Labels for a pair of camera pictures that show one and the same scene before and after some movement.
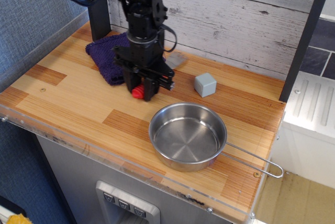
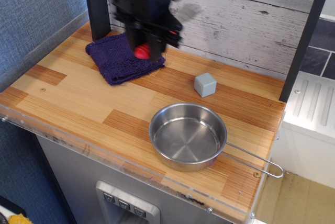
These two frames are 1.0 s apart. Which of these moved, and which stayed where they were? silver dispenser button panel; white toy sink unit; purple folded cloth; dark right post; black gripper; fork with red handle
Moved: fork with red handle; black gripper
Stayed: purple folded cloth; white toy sink unit; dark right post; silver dispenser button panel
